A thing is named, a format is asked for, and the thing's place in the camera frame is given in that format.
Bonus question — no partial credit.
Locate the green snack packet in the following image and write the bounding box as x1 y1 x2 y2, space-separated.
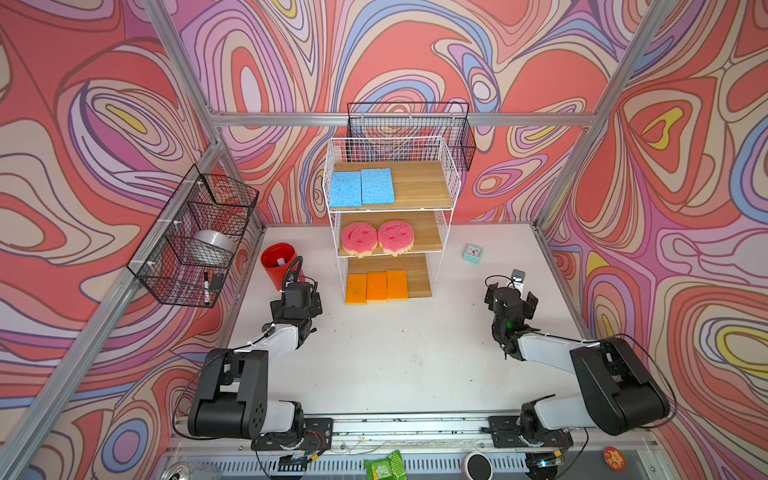
364 450 407 480

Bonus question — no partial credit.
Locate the black wire basket wall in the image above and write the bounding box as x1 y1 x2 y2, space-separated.
347 99 476 173
128 166 259 308

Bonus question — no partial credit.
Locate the black marker pen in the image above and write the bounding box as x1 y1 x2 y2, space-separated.
203 271 211 307

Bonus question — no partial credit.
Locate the orange yellow rectangular sponge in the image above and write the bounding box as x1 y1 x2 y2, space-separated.
345 273 367 305

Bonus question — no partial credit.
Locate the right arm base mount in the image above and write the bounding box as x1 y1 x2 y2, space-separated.
480 395 573 473

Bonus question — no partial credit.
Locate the silver metal can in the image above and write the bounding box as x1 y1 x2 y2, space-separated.
160 462 222 480

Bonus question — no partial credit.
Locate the red round sticker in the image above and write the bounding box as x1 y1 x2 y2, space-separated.
603 446 627 472

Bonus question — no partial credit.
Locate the black wire basket back wall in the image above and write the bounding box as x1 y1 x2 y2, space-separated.
347 99 476 173

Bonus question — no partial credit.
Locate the mint square alarm clock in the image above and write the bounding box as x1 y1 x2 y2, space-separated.
462 244 483 264

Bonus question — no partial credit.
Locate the white wire wooden shelf rack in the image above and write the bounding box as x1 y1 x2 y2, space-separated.
322 136 462 299

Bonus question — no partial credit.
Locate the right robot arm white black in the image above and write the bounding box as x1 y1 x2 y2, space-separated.
484 279 671 446

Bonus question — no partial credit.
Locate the yellow pink smiley sponge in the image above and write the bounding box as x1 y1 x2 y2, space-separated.
377 220 415 256

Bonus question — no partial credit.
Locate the pink smiley scrub sponge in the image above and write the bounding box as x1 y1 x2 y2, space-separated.
341 222 378 258

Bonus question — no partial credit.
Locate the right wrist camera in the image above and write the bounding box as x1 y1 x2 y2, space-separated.
509 269 526 295

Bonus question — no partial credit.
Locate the black white round speaker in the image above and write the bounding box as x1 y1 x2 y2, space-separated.
460 452 494 480

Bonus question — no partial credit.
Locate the black wire basket left wall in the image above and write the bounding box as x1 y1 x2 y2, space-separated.
128 166 259 308

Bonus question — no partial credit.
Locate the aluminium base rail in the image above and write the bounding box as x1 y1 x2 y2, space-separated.
157 410 668 480

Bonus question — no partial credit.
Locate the blue rectangular sponge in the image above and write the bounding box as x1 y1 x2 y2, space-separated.
361 168 395 205
329 171 362 209

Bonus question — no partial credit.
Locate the red cylindrical cup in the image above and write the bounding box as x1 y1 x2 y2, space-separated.
260 243 299 291

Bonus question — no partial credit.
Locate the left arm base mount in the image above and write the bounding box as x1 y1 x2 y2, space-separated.
251 417 334 479

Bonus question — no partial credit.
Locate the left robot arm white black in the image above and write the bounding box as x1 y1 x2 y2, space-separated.
171 278 322 449

